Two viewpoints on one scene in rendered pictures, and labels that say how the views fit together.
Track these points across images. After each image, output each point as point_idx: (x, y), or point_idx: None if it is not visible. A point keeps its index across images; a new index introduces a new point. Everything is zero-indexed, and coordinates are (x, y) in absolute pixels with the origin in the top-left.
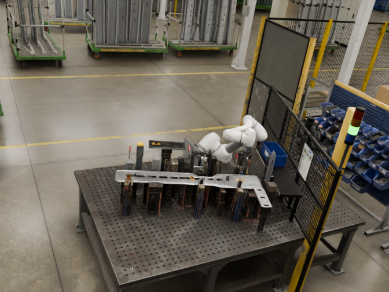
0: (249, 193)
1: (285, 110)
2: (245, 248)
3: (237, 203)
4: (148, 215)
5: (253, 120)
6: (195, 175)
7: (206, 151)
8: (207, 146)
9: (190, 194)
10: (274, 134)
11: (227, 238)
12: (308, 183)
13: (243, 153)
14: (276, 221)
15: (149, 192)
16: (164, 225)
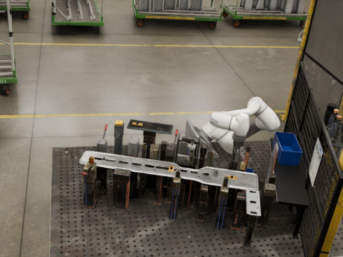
0: (238, 195)
1: (308, 94)
2: None
3: (221, 205)
4: (114, 208)
5: (261, 104)
6: (177, 166)
7: (210, 138)
8: (211, 132)
9: (170, 188)
10: (296, 124)
11: (201, 248)
12: (315, 190)
13: (234, 144)
14: (274, 233)
15: (114, 180)
16: (128, 221)
